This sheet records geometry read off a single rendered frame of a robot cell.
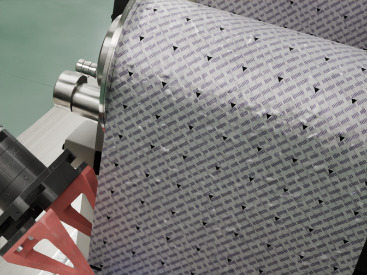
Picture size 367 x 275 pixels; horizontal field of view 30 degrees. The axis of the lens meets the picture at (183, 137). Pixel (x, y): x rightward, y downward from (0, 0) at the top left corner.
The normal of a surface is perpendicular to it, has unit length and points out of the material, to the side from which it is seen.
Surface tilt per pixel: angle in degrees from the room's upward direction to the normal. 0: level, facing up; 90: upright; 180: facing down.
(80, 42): 0
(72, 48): 0
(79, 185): 88
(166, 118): 90
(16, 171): 44
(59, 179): 30
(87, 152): 90
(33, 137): 0
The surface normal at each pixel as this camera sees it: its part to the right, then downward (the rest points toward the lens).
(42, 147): 0.17, -0.85
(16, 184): 0.14, -0.01
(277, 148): -0.31, 0.44
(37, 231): -0.03, 0.65
